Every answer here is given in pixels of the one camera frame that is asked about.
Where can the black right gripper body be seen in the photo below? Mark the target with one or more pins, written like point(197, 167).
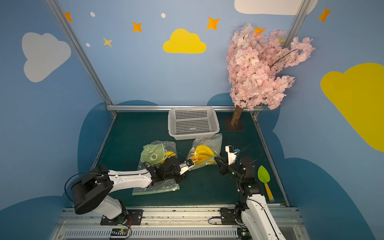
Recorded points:
point(226, 165)

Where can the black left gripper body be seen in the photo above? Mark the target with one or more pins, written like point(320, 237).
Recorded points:
point(177, 167)

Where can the yellow banana bunch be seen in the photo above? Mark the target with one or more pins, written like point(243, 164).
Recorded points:
point(203, 155)
point(170, 154)

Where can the clear zip-top bag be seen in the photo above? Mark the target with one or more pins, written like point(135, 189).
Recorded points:
point(214, 142)

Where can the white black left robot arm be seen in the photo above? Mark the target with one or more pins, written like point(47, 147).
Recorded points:
point(91, 192)

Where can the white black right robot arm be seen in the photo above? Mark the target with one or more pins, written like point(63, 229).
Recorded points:
point(252, 210)

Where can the green printed zip-top bag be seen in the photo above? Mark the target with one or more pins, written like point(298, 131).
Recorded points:
point(154, 155)

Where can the white perforated plastic basket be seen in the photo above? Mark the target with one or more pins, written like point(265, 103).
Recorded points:
point(193, 123)

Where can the right circuit board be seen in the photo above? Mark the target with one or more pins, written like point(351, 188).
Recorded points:
point(243, 234)

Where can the circuit board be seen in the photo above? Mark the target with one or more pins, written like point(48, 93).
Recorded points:
point(119, 234)
point(243, 234)

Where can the left circuit board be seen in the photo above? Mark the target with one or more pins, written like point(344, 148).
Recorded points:
point(119, 234)

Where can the artificial pink blossom tree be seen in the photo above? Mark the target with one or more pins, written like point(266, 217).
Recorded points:
point(254, 62)

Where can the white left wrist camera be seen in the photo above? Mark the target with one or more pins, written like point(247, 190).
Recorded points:
point(186, 166)

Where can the green toy shovel yellow handle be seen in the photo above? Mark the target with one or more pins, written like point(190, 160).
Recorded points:
point(264, 177)

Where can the dark square tree base plate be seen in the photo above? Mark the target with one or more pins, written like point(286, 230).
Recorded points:
point(237, 128)

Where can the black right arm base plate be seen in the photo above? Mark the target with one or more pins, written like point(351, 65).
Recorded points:
point(230, 216)

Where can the aluminium right frame rail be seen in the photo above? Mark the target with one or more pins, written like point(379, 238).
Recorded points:
point(254, 115)

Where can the aluminium frame rail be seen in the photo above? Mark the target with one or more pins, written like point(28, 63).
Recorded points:
point(155, 108)
point(254, 115)

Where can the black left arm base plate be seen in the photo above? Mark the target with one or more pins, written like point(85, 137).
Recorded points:
point(127, 217)

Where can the aluminium front rail bed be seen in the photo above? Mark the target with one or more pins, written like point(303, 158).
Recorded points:
point(159, 223)

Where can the aluminium back frame rail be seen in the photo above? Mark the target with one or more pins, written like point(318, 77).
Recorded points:
point(155, 108)

